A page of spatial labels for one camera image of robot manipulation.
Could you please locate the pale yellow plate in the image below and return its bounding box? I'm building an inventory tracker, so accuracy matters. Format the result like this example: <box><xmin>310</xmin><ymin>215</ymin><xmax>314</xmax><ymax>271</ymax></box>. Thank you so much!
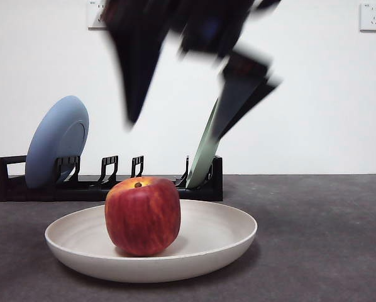
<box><xmin>44</xmin><ymin>199</ymin><xmax>258</xmax><ymax>283</ymax></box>

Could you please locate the red apple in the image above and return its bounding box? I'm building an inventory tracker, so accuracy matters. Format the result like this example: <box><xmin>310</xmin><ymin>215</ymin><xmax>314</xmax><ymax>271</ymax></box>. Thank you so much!
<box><xmin>104</xmin><ymin>176</ymin><xmax>181</xmax><ymax>257</ymax></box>

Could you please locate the green plate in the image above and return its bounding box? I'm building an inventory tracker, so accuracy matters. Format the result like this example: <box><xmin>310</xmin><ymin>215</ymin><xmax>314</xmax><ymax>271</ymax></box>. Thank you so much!
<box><xmin>185</xmin><ymin>99</ymin><xmax>223</xmax><ymax>189</ymax></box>

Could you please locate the blue plate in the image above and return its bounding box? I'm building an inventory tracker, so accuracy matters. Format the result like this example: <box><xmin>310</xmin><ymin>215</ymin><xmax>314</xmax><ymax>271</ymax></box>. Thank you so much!
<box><xmin>24</xmin><ymin>95</ymin><xmax>90</xmax><ymax>189</ymax></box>

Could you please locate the black plate rack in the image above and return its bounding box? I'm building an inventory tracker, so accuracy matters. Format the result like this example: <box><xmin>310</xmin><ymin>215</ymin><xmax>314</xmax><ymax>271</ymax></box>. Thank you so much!
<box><xmin>0</xmin><ymin>155</ymin><xmax>223</xmax><ymax>203</ymax></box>

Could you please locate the white wall socket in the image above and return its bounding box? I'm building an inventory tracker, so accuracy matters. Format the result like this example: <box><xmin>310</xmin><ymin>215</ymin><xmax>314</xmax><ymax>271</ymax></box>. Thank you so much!
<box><xmin>87</xmin><ymin>0</ymin><xmax>111</xmax><ymax>31</ymax></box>
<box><xmin>359</xmin><ymin>3</ymin><xmax>376</xmax><ymax>32</ymax></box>

